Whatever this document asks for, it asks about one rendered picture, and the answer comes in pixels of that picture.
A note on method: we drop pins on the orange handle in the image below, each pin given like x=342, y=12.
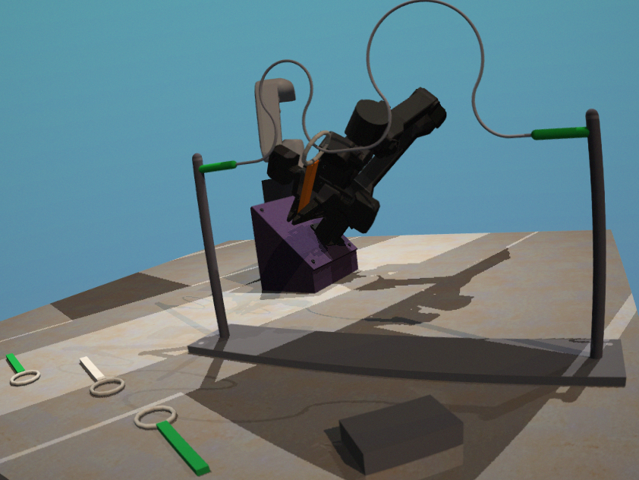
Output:
x=311, y=168

